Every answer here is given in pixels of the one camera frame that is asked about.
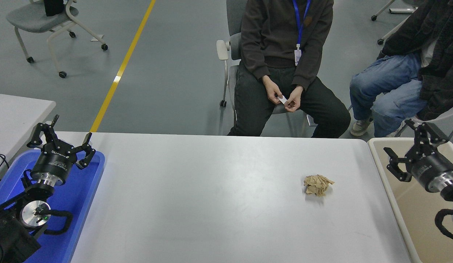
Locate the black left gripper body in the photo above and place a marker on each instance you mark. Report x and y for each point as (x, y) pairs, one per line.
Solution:
(54, 160)

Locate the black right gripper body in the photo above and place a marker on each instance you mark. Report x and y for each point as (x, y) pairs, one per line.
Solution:
(433, 168)

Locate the small white paper slip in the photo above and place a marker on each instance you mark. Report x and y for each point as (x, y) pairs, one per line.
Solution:
(282, 99)

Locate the person's left hand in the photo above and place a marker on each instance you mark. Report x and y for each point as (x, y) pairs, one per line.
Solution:
(294, 99)

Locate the person's right hand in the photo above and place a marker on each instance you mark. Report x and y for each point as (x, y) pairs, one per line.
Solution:
(273, 90)

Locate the white side table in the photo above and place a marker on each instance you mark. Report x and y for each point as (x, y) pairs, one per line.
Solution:
(18, 117)

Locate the grey chair with metal legs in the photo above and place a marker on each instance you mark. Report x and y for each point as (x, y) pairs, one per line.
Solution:
(451, 111)

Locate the large pale plastic bin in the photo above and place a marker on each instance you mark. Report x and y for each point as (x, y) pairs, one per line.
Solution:
(405, 204)

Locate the blue plastic tray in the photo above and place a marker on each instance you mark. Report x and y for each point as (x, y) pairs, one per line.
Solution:
(78, 204)

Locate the person in blue jeans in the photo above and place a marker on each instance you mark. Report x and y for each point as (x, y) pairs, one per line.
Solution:
(387, 80)

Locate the yellow floor tape line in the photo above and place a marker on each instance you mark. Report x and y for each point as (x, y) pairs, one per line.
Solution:
(118, 73)

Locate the crumpled tan paper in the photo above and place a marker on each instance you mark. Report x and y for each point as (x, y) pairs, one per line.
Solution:
(316, 185)

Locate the grey wheeled chair with bag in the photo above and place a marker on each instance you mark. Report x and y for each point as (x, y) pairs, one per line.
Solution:
(33, 16)

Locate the black bag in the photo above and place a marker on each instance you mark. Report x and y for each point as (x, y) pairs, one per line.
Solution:
(53, 7)

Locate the wheeled chair with white legs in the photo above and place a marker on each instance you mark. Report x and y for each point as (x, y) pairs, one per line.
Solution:
(385, 10)

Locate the grey chair with white armrest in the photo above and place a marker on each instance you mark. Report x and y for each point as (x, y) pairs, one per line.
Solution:
(235, 44)

